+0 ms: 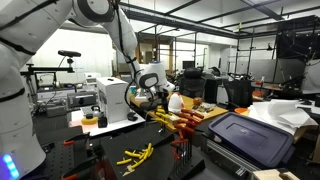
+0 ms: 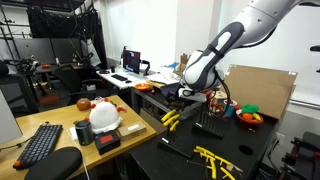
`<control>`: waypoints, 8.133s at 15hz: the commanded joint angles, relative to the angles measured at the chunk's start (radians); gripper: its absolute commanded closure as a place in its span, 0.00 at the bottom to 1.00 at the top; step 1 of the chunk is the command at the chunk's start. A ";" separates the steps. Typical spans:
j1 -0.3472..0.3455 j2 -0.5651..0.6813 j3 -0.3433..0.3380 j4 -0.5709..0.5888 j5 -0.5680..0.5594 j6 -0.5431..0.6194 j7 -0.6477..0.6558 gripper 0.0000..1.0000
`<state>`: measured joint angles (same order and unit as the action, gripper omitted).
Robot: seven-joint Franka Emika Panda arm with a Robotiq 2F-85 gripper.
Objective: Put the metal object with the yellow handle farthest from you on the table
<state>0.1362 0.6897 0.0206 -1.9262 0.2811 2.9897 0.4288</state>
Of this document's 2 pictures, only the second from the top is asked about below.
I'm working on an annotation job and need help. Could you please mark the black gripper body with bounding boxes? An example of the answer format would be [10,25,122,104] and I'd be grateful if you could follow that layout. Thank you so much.
[171,94,192,110]

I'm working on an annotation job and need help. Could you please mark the yellow-handled metal tool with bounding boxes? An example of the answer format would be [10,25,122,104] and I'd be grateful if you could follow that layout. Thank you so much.
[162,113,181,141]
[192,148,208,160]
[195,145,216,158]
[168,119,181,142]
[160,108,177,141]

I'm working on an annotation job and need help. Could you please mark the black folded cloth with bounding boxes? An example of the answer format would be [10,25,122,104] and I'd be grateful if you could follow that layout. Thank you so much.
[159,81,184,103]

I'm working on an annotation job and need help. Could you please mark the white paper stack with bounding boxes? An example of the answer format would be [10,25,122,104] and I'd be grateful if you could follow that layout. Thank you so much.
[145,65,184,86]

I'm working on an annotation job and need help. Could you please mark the black tool rack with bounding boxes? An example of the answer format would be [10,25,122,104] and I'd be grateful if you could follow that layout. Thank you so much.
[156,128,195,160]
[191,99,225,139]

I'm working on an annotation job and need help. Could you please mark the open cardboard box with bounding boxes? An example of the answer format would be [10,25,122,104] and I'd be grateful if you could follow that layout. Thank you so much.
[179,52,192,75]

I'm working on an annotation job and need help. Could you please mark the small wooden box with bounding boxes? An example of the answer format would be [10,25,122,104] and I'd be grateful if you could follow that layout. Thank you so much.
[212,90,232,108]

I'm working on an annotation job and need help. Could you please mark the orange bowl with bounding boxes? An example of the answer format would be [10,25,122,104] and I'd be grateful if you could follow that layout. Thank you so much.
[133,82,152,92]

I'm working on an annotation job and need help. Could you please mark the black curved stand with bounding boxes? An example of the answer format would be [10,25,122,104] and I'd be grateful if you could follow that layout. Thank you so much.
[141,58,152,77]

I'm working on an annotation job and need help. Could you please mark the small cardboard box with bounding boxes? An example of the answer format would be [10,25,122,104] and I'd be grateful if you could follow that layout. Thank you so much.
[116,120,148,141]

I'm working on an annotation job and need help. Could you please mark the black computer monitor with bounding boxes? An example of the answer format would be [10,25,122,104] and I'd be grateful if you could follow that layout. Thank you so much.
[121,48,142,76]

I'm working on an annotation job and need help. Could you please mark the small black keyboard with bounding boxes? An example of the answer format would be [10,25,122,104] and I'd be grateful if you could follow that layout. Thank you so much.
[110,73,129,82]

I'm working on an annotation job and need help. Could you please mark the orange toy fruit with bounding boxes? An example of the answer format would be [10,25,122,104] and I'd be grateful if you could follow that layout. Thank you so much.
[242,112,254,122]

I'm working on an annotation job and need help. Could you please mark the white desk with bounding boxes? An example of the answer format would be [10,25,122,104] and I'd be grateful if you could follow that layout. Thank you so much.
[96,67,158,91]

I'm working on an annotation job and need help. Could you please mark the green toy vegetable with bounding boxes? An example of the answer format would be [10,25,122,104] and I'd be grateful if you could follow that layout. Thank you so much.
[241,103,260,115]

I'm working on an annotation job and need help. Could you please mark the red bowl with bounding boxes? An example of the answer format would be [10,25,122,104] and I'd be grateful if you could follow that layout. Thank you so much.
[235,109,265,126]

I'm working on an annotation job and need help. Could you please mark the white plush chicken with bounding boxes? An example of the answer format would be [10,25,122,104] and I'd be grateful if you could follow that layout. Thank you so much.
[87,96,128,135]

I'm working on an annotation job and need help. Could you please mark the brown cardboard sheet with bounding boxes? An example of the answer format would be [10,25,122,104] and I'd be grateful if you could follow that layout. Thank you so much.
[219,64,298,120]

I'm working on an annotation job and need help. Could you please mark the black box red label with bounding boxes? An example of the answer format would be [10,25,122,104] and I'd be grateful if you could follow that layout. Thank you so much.
[92,130,122,156]

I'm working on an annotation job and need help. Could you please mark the small beige paper tag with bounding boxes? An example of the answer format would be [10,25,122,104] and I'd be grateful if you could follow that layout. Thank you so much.
[226,162,245,174]

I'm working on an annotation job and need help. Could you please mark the brown ball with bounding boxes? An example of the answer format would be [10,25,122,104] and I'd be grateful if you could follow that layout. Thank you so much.
[75,97,92,112]

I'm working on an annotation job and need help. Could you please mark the black cylinder speaker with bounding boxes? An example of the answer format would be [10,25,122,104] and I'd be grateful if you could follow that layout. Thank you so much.
[73,119,95,147]

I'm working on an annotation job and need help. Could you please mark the black office chair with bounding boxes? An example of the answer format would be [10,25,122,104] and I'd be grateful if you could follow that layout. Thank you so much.
[0,59,40,116]
[52,62,105,105]

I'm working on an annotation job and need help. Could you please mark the wooden desk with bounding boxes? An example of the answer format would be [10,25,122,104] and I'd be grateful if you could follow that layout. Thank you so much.
[0,94,158,180]

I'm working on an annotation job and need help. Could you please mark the black clamp fixture orange tips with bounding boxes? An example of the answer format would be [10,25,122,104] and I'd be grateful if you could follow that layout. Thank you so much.
[279,131,320,180]

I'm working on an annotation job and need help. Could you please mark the black padded pouch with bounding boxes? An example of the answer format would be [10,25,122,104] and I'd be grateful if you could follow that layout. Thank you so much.
[23,146,84,180]

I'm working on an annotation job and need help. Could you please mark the black curtain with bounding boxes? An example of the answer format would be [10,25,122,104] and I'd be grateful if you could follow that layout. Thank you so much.
[25,0,108,70]

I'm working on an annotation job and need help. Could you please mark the black keyboard orange key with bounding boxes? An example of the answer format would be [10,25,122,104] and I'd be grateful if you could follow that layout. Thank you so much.
[12,123,64,171]

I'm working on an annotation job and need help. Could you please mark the black tripod rig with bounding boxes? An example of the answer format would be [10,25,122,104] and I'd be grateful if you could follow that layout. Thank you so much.
[5,54,42,98]

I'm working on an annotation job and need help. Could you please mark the white monitor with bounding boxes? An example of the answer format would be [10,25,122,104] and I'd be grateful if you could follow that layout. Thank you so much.
[0,89,24,146]

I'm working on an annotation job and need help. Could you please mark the metal frame side table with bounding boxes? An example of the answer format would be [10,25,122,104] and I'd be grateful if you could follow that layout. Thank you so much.
[130,85,215,122]

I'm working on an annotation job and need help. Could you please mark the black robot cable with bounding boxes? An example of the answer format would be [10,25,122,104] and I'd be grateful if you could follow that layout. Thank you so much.
[181,71,232,118]

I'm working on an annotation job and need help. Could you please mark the white cable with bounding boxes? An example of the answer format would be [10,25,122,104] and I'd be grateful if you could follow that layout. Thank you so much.
[65,127,92,180]

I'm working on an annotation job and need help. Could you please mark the grey partition wall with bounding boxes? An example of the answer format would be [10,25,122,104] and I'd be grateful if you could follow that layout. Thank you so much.
[0,36,85,65]

